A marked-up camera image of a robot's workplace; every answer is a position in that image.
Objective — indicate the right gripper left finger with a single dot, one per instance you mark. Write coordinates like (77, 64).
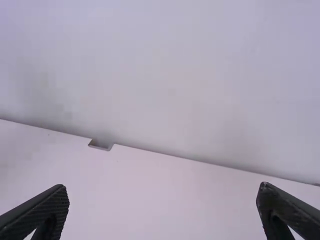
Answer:
(53, 202)

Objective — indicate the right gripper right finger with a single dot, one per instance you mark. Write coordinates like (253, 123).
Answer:
(277, 202)

